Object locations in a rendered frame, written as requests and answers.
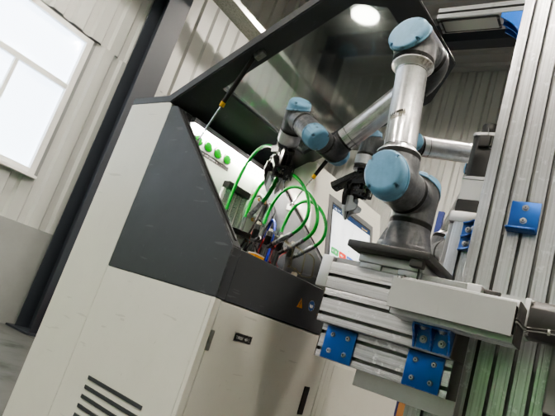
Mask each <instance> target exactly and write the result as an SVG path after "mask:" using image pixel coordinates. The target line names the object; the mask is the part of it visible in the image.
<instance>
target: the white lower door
mask: <svg viewBox="0 0 555 416"><path fill-rule="evenodd" d="M318 338H319V336H318V335H315V334H313V333H309V332H307V331H304V330H301V329H298V328H295V327H292V326H290V325H288V324H284V323H281V322H278V321H277V320H274V319H270V318H268V317H265V316H262V315H260V314H256V313H254V312H251V311H248V310H245V309H242V308H240V307H237V306H235V305H231V304H228V303H225V302H224V301H221V302H220V305H219V308H218V310H217V312H216V317H215V319H214V322H213V325H212V327H211V331H210V334H209V337H208V339H207V342H206V346H205V349H204V351H203V354H202V358H201V360H200V363H199V366H198V368H197V373H196V375H195V378H194V381H193V383H192V388H191V390H190V393H189V395H188V397H187V402H186V404H185V407H184V410H183V414H182V416H310V414H311V409H312V406H313V403H314V400H315V395H316V391H317V389H318V385H319V383H320V378H321V374H322V371H323V368H324V364H325V358H323V357H318V356H316V355H314V353H315V348H316V344H317V342H318Z"/></svg>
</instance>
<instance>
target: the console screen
mask: <svg viewBox="0 0 555 416"><path fill-rule="evenodd" d="M327 224H328V229H327V235H326V236H325V254H329V255H333V256H335V257H337V258H345V259H349V260H354V261H358V262H360V261H359V260H358V259H359V256H360V254H359V253H357V252H356V251H354V250H353V249H352V248H350V247H349V246H348V241H349V239H356V240H361V241H366V242H370V243H372V226H371V225H370V224H369V223H367V222H366V221H365V220H363V219H362V218H361V217H359V216H358V215H356V214H353V215H350V217H349V218H348V219H347V220H344V218H343V214H342V203H341V202H340V201H338V200H337V199H336V198H335V197H333V196H332V195H330V196H329V206H328V216H327Z"/></svg>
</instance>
